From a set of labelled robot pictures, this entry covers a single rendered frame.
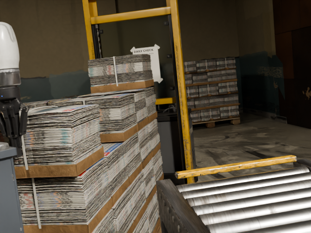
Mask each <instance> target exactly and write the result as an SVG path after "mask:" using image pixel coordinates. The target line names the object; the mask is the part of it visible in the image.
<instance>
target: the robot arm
mask: <svg viewBox="0 0 311 233"><path fill-rule="evenodd" d="M19 72H20V71H19V48H18V43H17V39H16V36H15V33H14V31H13V28H12V27H11V26H10V25H9V24H7V23H5V22H0V130H1V132H2V135H3V137H8V138H9V143H10V146H11V147H16V149H17V155H15V156H13V158H18V157H21V156H22V151H21V146H22V139H21V136H22V135H25V134H26V127H27V115H28V111H29V109H30V107H29V106H25V105H23V103H22V101H21V99H20V97H21V95H20V88H19V87H18V86H17V85H20V84H21V80H20V73H19ZM20 110H21V115H20V121H19V111H20ZM1 112H3V115H4V116H3V115H2V113H1ZM4 119H5V120H4ZM5 149H9V145H8V143H5V142H0V150H5Z"/></svg>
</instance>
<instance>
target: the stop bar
mask: <svg viewBox="0 0 311 233"><path fill-rule="evenodd" d="M296 161H297V157H296V156H294V155H288V156H281V157H275V158H269V159H260V160H253V161H247V162H240V163H234V164H227V165H221V166H212V167H206V168H199V169H193V170H186V171H180V172H176V173H175V176H176V178H177V179H182V178H190V177H196V176H203V175H209V174H215V173H222V172H230V171H237V170H243V169H249V168H256V167H262V166H271V165H277V164H284V163H290V162H296Z"/></svg>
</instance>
